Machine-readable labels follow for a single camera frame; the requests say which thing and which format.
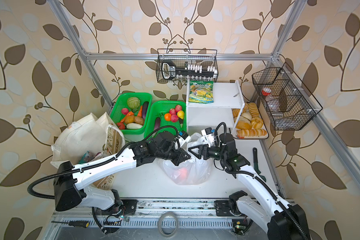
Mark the roll of clear tape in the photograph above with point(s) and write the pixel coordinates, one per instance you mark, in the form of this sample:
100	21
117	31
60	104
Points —
168	224

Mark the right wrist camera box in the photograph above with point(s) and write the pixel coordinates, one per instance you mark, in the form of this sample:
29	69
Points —
208	136

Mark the yellow lemon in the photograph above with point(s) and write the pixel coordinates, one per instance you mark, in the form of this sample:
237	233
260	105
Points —
181	114

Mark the dark purple eggplant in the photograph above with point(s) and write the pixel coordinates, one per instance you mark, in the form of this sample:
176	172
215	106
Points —
144	109

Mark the yellow green snack bag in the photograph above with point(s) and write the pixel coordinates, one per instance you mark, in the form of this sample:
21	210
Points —
201	92

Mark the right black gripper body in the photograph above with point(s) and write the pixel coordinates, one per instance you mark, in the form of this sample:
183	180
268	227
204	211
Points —
214	152

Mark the right black wire basket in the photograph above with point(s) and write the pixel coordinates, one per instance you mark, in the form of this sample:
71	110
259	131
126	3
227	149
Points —
288	101

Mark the black barcode scanner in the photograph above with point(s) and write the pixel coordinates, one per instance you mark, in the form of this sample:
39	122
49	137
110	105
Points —
171	71

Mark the white two-tier shelf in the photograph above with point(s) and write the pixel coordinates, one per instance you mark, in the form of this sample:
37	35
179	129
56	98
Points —
227	96

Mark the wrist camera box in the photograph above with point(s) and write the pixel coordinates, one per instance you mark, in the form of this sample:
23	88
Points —
184	138
208	136

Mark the small purple eggplant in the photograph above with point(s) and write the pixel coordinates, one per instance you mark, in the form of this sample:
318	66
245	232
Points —
157	123

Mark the back black wire basket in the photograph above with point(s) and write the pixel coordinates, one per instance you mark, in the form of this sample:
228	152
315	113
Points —
204	57

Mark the left yellow black screwdriver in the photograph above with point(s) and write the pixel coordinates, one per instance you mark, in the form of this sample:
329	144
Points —
75	224

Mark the tray of bread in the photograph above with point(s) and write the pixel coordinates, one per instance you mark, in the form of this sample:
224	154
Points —
249	123

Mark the cream canvas tote bag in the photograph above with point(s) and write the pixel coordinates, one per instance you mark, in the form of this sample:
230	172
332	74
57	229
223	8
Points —
98	136

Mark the brown potato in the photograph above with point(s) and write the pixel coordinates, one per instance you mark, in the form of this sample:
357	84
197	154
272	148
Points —
139	120

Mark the black wire basket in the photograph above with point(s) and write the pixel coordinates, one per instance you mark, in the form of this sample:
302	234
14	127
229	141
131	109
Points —
204	57
288	101

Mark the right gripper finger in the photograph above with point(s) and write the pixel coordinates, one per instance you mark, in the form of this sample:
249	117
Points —
195	147
196	153

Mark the orange fruit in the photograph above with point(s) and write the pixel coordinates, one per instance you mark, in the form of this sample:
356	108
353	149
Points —
168	117

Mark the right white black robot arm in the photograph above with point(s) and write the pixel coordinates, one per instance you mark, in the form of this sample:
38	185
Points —
276	216

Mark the white plastic grocery bag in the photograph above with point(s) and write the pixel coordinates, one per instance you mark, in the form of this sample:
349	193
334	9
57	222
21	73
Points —
190	172

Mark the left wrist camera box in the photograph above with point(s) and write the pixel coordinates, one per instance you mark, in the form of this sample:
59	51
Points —
184	138

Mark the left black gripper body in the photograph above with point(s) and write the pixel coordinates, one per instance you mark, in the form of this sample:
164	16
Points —
176	156

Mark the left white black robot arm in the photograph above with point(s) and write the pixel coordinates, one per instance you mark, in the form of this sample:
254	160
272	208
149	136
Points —
72	186

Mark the green cabbage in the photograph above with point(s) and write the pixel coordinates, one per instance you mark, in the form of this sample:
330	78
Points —
133	103

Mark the white radish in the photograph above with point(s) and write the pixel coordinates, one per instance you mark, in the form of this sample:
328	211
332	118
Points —
133	126

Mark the green handled tool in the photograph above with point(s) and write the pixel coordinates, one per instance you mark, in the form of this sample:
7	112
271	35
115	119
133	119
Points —
256	164

